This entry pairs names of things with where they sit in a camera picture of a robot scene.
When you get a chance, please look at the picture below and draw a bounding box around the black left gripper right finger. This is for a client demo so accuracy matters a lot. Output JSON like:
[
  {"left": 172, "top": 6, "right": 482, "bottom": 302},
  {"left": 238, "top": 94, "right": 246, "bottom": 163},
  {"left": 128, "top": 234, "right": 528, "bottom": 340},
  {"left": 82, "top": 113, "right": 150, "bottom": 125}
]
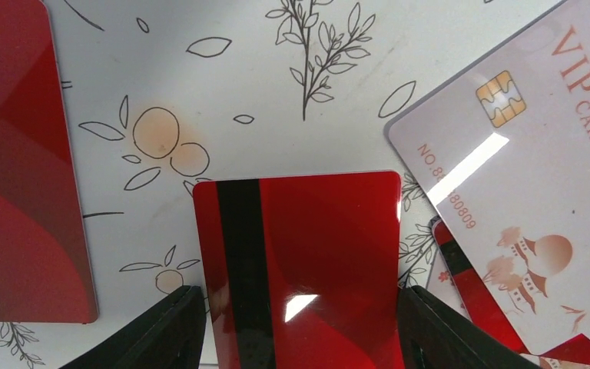
[{"left": 398, "top": 286, "right": 538, "bottom": 369}]

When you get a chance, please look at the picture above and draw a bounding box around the red card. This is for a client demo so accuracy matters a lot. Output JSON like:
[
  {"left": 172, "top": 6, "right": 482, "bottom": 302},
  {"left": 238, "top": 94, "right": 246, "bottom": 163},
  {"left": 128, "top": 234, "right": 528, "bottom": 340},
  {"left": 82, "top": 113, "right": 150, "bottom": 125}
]
[
  {"left": 193, "top": 171, "right": 403, "bottom": 368},
  {"left": 429, "top": 216, "right": 590, "bottom": 368},
  {"left": 0, "top": 1, "right": 98, "bottom": 324}
]

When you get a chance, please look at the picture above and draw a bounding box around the white VIP chip card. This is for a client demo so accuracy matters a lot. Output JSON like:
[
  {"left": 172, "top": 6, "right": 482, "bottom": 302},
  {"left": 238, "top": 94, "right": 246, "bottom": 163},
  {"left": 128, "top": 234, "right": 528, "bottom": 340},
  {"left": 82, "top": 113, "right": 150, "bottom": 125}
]
[{"left": 386, "top": 1, "right": 590, "bottom": 354}]

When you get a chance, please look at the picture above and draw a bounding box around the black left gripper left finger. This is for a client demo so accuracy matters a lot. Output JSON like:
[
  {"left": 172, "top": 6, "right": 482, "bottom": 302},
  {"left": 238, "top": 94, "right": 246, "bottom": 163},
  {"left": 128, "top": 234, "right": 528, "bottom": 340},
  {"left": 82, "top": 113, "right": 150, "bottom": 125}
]
[{"left": 64, "top": 286, "right": 207, "bottom": 369}]

